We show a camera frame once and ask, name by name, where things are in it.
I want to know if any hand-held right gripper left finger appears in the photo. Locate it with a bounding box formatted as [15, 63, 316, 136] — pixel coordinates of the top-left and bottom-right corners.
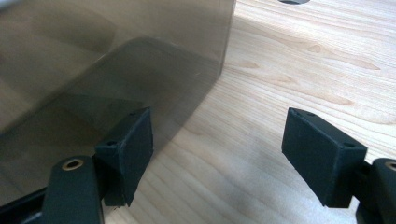
[94, 106, 154, 208]

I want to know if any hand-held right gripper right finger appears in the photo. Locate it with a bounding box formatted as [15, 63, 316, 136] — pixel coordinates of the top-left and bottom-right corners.
[281, 106, 369, 209]

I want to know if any grey transparent storage box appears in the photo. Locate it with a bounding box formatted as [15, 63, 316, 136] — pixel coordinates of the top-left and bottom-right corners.
[0, 0, 237, 207]

